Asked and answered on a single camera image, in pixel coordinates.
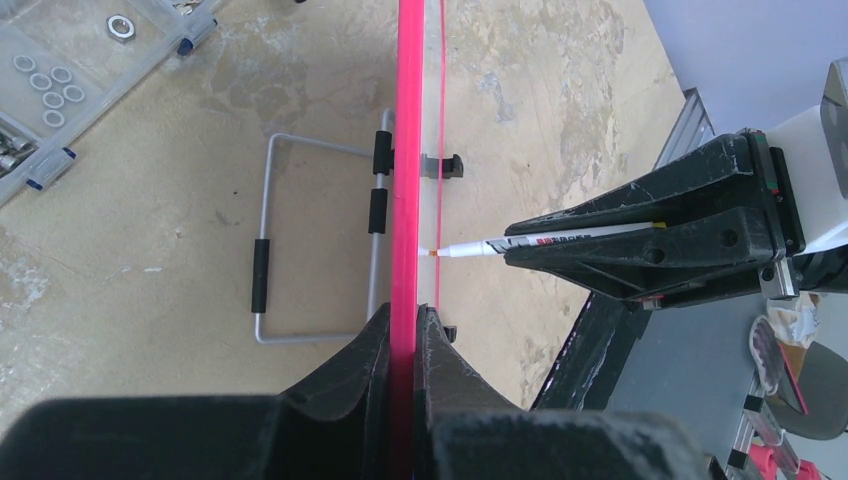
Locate whiteboard wire stand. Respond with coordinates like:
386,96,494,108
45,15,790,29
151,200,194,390
250,108,395,345

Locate metal nut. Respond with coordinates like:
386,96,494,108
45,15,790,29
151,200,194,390
106,14,136,44

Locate aluminium frame rail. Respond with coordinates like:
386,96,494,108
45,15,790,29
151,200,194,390
654,88,715,170

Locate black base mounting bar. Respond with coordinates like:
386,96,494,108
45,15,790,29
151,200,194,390
531,293,652,411

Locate plastic bag clutter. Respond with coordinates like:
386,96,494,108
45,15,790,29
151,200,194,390
748,291,848,442

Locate red framed whiteboard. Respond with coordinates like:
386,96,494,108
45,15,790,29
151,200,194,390
388,0,447,479

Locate clear plastic holder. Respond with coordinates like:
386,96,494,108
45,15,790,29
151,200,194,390
1,0,221,202

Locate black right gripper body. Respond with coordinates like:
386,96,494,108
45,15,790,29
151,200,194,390
745,129,847,300

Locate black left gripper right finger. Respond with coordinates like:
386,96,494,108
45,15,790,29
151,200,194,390
414,306,708,479

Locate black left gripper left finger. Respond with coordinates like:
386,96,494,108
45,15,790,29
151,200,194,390
1,305,390,479

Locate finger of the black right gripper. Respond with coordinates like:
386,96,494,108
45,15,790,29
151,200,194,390
505,134,754,236
504,207,775,300

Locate black stop block lower right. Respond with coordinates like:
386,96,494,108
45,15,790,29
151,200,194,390
421,154,464,180

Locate red clamp tool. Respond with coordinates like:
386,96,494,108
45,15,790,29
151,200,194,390
723,375,827,479

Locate black stop block lower left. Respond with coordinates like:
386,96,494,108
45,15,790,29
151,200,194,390
442,325,458,344

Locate black stop block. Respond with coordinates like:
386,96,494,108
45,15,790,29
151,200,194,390
421,154,464,180
442,325,458,344

